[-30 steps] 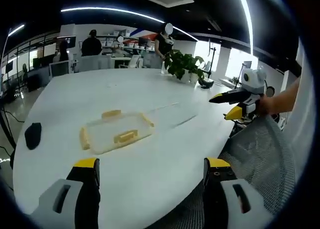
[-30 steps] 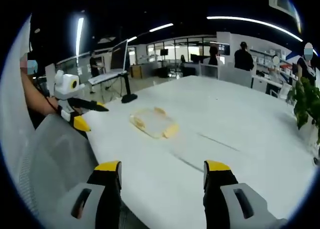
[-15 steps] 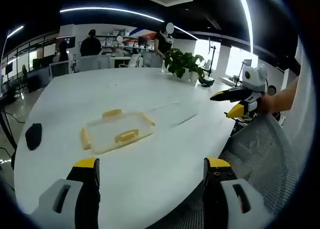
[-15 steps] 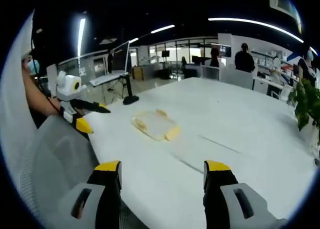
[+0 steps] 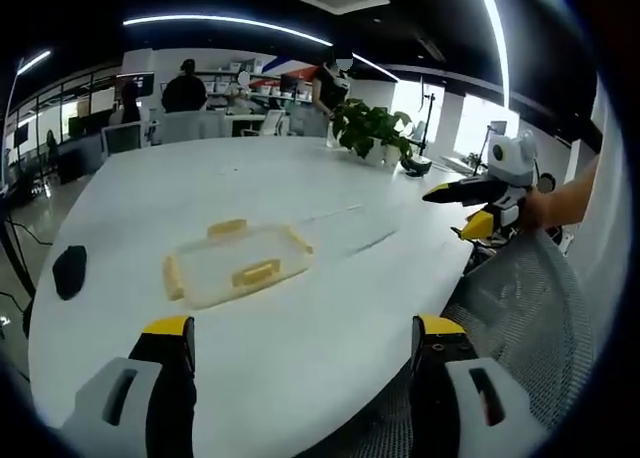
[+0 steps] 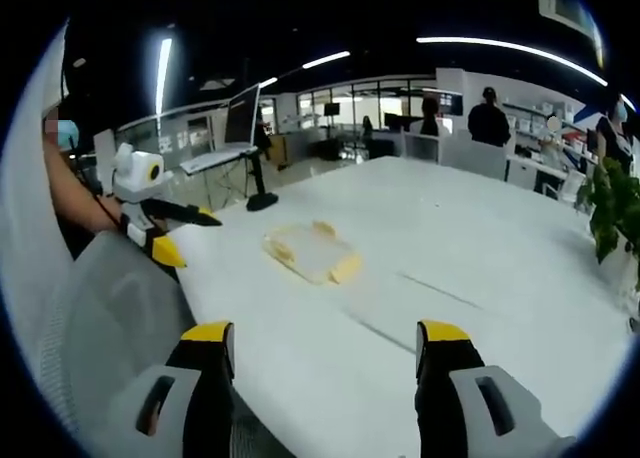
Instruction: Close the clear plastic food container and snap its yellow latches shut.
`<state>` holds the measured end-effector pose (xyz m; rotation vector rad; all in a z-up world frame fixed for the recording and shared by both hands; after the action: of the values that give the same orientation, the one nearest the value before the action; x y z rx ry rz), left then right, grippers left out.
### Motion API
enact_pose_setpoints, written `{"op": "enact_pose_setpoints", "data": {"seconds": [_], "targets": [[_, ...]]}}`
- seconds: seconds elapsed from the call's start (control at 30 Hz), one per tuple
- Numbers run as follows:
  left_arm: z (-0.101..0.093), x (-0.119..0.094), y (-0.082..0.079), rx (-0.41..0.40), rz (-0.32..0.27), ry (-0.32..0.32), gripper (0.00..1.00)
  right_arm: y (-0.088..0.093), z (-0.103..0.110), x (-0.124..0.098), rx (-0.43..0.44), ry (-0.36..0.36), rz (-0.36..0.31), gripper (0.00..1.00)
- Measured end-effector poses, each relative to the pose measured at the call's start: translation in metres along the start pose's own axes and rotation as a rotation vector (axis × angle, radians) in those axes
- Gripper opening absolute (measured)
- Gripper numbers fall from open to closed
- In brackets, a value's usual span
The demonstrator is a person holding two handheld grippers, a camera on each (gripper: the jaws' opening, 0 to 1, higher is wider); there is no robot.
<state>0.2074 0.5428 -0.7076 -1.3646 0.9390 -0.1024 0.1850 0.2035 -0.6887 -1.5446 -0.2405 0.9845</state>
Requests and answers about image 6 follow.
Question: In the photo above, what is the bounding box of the shelf with boxes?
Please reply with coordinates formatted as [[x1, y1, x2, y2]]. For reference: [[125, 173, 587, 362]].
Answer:
[[503, 100, 601, 172]]

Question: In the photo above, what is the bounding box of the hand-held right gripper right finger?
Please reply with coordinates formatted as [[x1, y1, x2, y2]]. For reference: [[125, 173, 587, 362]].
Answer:
[[414, 319, 576, 458]]

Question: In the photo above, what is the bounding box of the monitor on stand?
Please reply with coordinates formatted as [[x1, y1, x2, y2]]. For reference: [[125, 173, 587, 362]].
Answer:
[[223, 83, 262, 147]]

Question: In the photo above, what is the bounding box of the long ceiling light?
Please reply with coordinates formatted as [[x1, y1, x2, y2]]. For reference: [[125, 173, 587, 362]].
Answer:
[[415, 36, 610, 88], [301, 50, 352, 71], [153, 37, 174, 115]]

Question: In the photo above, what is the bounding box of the white board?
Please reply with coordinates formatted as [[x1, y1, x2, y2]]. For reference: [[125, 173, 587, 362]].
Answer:
[[93, 129, 120, 180]]

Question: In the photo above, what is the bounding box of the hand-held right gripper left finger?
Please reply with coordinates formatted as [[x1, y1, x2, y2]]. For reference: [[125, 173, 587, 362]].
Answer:
[[107, 320, 236, 458]]

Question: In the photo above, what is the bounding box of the black stand with base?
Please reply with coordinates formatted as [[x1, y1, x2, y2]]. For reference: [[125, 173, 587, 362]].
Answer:
[[243, 147, 280, 213]]

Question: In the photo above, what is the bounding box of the clear plastic bag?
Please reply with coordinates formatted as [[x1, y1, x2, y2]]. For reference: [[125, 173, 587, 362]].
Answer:
[[262, 220, 364, 287]]

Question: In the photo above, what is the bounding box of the green potted plant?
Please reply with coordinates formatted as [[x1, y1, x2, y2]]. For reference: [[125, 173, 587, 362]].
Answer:
[[576, 156, 640, 265]]

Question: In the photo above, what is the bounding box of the person's white shirt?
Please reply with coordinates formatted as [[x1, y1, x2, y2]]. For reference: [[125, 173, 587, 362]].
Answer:
[[2, 20, 71, 329]]

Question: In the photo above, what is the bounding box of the white office chair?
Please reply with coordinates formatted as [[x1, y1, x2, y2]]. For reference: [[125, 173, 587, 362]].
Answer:
[[401, 130, 442, 165]]

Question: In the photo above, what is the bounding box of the blue face mask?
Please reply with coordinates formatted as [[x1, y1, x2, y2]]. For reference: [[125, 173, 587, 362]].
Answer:
[[58, 120, 81, 149]]

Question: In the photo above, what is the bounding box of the yellow plastic buckle part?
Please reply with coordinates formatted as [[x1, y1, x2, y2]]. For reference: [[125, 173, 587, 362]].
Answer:
[[263, 237, 297, 266], [327, 255, 363, 286]]

